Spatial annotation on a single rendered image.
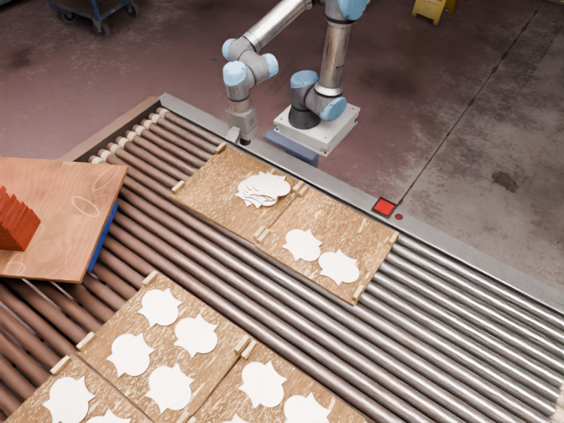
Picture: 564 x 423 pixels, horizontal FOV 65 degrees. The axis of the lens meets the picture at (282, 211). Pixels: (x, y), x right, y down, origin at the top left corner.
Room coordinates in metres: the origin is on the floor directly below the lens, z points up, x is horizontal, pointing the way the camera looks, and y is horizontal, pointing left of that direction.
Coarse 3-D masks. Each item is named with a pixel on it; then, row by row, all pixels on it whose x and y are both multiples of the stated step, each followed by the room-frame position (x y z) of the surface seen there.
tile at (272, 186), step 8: (264, 176) 1.18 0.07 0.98; (272, 176) 1.18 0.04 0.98; (280, 176) 1.18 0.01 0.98; (256, 184) 1.14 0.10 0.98; (264, 184) 1.14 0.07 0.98; (272, 184) 1.14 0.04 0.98; (280, 184) 1.14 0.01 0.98; (288, 184) 1.14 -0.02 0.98; (264, 192) 1.10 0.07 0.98; (272, 192) 1.10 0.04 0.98; (280, 192) 1.10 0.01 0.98; (288, 192) 1.10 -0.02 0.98
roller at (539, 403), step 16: (112, 144) 1.40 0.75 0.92; (128, 160) 1.32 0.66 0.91; (160, 176) 1.22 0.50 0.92; (368, 304) 0.67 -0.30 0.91; (384, 304) 0.67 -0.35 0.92; (400, 320) 0.62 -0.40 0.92; (416, 336) 0.57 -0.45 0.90; (432, 336) 0.56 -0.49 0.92; (448, 352) 0.51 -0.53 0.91; (464, 352) 0.51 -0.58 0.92; (480, 368) 0.47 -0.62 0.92; (496, 384) 0.42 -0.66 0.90; (512, 384) 0.42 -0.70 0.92; (528, 400) 0.38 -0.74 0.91; (544, 400) 0.38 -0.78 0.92; (560, 416) 0.33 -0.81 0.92
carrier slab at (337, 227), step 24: (312, 192) 1.14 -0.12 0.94; (288, 216) 1.02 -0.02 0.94; (312, 216) 1.02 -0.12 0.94; (336, 216) 1.03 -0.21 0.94; (360, 216) 1.03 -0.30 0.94; (336, 240) 0.91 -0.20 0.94; (360, 240) 0.92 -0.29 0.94; (384, 240) 0.92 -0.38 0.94; (288, 264) 0.81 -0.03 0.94; (312, 264) 0.81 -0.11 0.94; (360, 264) 0.81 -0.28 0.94; (336, 288) 0.72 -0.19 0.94
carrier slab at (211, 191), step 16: (208, 160) 1.30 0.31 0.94; (224, 160) 1.30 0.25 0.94; (240, 160) 1.31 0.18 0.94; (256, 160) 1.31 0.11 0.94; (192, 176) 1.21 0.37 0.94; (208, 176) 1.21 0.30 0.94; (224, 176) 1.21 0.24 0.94; (240, 176) 1.22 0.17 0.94; (288, 176) 1.22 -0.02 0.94; (192, 192) 1.12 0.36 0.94; (208, 192) 1.13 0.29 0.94; (224, 192) 1.13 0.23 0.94; (192, 208) 1.05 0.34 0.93; (208, 208) 1.05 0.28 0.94; (224, 208) 1.05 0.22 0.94; (240, 208) 1.05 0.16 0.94; (256, 208) 1.05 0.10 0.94; (272, 208) 1.05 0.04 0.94; (224, 224) 0.97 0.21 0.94; (240, 224) 0.97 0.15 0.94; (256, 224) 0.98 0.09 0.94; (272, 224) 0.98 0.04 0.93
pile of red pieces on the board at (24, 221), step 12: (0, 192) 0.83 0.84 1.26; (0, 204) 0.81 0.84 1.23; (12, 204) 0.84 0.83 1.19; (24, 204) 0.88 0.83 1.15; (0, 216) 0.78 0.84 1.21; (12, 216) 0.81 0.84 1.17; (24, 216) 0.85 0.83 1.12; (36, 216) 0.89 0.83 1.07; (0, 228) 0.77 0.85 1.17; (12, 228) 0.78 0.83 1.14; (24, 228) 0.82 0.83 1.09; (36, 228) 0.85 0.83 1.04; (0, 240) 0.77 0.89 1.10; (12, 240) 0.77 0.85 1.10; (24, 240) 0.79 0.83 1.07
